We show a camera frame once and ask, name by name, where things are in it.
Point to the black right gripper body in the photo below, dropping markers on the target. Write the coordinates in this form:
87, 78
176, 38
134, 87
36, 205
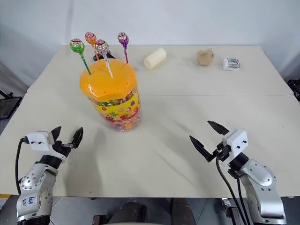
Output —
222, 152

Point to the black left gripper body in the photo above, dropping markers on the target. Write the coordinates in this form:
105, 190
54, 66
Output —
60, 150

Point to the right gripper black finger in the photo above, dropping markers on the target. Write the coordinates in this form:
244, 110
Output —
201, 147
218, 129

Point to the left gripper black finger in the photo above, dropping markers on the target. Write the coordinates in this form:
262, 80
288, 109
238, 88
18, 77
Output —
57, 134
77, 138

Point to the green lollipop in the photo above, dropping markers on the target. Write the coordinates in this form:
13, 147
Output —
77, 46

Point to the clear white lollipop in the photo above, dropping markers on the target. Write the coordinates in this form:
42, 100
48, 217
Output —
101, 47

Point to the orange lollipop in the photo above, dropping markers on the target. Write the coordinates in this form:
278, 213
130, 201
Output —
90, 38

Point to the purple lollipop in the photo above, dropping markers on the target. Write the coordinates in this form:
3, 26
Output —
123, 39

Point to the black mesh chair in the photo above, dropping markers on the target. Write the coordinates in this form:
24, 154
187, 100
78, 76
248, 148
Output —
8, 105

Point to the candy jar with orange lid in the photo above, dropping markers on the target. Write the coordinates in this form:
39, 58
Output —
112, 82

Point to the small silver packet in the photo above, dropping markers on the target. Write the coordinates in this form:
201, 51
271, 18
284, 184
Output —
231, 64

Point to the dark rounded shape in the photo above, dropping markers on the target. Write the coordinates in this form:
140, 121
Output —
182, 212

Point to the brown crumpled pouch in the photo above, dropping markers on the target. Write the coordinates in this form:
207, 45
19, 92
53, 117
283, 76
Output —
205, 57

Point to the black equipment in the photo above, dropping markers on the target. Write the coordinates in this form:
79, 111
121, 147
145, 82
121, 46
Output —
294, 89

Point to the small black object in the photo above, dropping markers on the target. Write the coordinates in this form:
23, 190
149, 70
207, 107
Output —
111, 56

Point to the cream white cylinder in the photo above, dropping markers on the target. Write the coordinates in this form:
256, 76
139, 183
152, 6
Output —
155, 58

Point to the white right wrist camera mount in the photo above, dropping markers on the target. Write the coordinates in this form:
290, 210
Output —
235, 140

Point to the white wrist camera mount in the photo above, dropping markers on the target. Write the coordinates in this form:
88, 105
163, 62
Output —
38, 140
235, 140

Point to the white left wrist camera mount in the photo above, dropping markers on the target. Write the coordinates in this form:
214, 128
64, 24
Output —
38, 140

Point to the metal bracket under table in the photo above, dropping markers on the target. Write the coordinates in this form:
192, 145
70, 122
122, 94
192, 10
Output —
228, 208

